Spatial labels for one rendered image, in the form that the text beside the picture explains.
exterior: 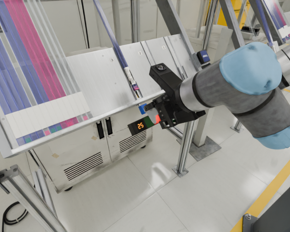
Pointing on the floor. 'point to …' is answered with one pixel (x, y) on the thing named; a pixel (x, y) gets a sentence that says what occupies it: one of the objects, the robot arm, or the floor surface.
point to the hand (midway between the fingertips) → (147, 107)
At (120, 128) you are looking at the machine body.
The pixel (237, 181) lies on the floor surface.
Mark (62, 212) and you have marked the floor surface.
